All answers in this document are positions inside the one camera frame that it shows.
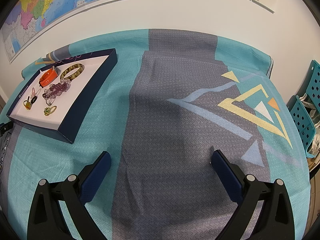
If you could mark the teal perforated storage rack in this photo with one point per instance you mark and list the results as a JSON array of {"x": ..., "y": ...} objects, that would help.
[{"x": 300, "y": 120}]

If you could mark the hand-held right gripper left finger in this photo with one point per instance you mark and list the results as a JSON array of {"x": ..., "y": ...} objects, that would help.
[{"x": 96, "y": 177}]

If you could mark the tortoiseshell green bangle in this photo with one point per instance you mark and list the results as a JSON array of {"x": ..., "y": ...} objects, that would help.
[{"x": 71, "y": 73}]

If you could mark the orange smart watch band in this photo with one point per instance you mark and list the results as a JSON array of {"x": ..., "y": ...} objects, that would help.
[{"x": 47, "y": 76}]

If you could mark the teal grey printed blanket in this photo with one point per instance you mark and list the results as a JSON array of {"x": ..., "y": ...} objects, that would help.
[{"x": 175, "y": 130}]

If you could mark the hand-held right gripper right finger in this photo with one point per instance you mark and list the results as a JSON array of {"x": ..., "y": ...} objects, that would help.
[{"x": 226, "y": 177}]

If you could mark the navy shallow cardboard box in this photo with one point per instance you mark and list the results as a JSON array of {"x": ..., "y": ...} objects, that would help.
[{"x": 75, "y": 105}]

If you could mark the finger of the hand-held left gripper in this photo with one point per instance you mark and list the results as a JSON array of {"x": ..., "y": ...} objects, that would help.
[{"x": 5, "y": 127}]

